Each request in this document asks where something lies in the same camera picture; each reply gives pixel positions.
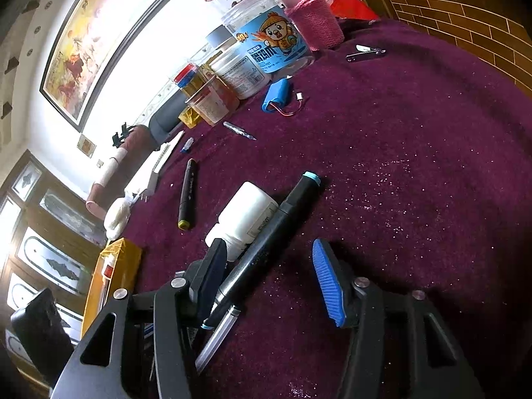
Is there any black teal-capped marker pen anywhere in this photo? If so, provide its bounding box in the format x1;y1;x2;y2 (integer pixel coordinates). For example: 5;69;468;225
201;171;323;332

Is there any orange jar with coloured lids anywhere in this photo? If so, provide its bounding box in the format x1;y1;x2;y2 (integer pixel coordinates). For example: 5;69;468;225
173;63;199;92

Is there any pink sleeved bottle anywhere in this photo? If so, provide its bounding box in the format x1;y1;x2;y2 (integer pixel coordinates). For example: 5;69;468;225
269;0;345;52

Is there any small white bottle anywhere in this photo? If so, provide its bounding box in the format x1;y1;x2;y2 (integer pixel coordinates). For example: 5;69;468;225
204;181;279;261

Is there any red box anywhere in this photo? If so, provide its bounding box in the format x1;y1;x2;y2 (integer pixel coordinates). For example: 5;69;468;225
323;0;380;22

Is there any clear plastic cup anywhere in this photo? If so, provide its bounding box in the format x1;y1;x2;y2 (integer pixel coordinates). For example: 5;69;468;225
185;77;240;126

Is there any black yellow-capped marker pen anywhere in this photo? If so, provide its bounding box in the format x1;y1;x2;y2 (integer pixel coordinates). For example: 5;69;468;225
177;157;199;230

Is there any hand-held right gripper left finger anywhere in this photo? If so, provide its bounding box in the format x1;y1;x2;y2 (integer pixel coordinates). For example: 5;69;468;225
50;238;229;399

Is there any white plastic jar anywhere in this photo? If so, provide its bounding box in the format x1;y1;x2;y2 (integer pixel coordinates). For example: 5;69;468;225
205;25;272;101

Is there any clear jar blue label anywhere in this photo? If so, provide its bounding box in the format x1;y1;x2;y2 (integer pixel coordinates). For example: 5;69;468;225
221;0;317;86

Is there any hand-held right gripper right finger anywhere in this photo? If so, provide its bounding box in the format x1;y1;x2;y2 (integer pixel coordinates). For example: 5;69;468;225
312;238;485;399

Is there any metal nail clipper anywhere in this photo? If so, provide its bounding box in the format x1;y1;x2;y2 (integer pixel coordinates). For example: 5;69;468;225
346;44;387;63

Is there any yellow taped cardboard box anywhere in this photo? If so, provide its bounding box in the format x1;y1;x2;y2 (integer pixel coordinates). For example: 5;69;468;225
81;237;143;338

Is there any small yellow box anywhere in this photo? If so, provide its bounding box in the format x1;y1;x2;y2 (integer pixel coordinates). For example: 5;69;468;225
178;106;205;130

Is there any dark figurine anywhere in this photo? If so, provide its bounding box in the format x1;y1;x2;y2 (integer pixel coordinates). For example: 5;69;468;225
111;121;136;149

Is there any blue battery pack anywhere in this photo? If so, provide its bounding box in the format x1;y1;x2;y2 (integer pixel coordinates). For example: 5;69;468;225
260;77;311;118

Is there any small wall plaque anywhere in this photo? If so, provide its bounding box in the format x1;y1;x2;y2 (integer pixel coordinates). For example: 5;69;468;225
76;133;97;159

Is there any framed wall painting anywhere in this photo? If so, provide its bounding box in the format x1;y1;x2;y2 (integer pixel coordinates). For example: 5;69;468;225
39;0;178;134

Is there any white styrofoam piece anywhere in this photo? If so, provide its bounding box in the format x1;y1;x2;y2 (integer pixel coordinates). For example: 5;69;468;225
124;130;185;205

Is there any wooden cabinet with glass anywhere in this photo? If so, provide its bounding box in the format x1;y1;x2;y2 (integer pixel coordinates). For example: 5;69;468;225
0;150;109;399

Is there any dark grey sofa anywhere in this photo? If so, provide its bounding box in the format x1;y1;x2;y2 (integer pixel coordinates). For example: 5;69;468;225
147;90;186;147

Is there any black clear gel pen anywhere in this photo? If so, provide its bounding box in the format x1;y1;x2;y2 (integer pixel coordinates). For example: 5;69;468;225
194;304;242;375

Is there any brown cushion roll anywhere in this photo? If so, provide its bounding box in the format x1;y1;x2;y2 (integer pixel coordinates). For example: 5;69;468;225
86;124;161;219

